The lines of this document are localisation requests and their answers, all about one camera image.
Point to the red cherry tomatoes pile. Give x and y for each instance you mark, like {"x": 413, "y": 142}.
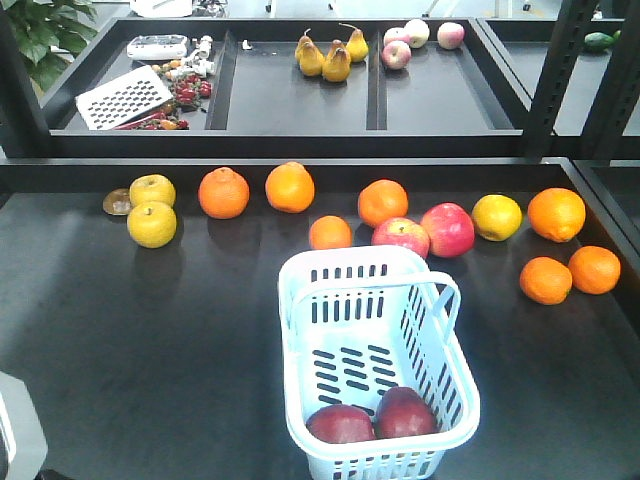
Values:
{"x": 189, "y": 90}

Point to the green potted plant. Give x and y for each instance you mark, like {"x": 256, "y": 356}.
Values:
{"x": 43, "y": 29}

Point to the black wooden produce stand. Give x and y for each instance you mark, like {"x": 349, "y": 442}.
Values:
{"x": 166, "y": 363}

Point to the green avocados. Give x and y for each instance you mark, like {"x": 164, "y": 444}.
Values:
{"x": 599, "y": 41}

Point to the small orange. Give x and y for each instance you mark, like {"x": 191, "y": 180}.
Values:
{"x": 545, "y": 280}
{"x": 595, "y": 270}
{"x": 330, "y": 232}

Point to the small orange lower left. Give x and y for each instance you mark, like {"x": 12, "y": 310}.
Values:
{"x": 545, "y": 280}

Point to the yellow apple lower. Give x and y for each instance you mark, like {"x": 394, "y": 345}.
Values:
{"x": 152, "y": 224}

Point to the brown mushroom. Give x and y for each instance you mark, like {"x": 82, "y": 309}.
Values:
{"x": 117, "y": 202}

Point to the pink red apple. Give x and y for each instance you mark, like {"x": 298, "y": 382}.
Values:
{"x": 404, "y": 232}
{"x": 450, "y": 230}

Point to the black upright posts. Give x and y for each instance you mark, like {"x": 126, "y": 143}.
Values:
{"x": 586, "y": 105}

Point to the bumpy orange far left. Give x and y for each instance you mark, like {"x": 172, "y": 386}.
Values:
{"x": 223, "y": 193}

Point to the pink red apple left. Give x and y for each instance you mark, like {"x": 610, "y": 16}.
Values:
{"x": 404, "y": 232}

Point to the small orange lower right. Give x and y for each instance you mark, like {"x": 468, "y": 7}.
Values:
{"x": 595, "y": 270}

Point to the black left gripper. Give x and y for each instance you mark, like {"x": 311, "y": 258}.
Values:
{"x": 23, "y": 444}

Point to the white perforated tray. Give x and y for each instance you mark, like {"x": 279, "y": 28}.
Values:
{"x": 122, "y": 99}

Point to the yellow apple upper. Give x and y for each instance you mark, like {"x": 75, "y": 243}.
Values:
{"x": 153, "y": 187}

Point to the pale pink apples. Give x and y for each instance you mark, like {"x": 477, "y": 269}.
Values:
{"x": 400, "y": 42}

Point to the yellow orange citrus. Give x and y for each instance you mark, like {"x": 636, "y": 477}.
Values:
{"x": 496, "y": 217}

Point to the pink red apple right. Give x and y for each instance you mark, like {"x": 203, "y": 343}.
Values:
{"x": 450, "y": 230}

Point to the red yellow apple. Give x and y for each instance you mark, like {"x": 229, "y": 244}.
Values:
{"x": 341, "y": 424}

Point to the white device box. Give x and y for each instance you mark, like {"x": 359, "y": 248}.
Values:
{"x": 157, "y": 47}

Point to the brown yellow pears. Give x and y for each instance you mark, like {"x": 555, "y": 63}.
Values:
{"x": 335, "y": 65}

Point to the large orange right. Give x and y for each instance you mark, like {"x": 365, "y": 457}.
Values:
{"x": 557, "y": 214}

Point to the dark red apple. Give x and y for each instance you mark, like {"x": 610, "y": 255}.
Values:
{"x": 402, "y": 412}

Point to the light blue plastic basket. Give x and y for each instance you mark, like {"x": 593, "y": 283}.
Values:
{"x": 356, "y": 322}

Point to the orange behind pink apples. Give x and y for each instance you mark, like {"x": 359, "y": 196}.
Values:
{"x": 381, "y": 200}

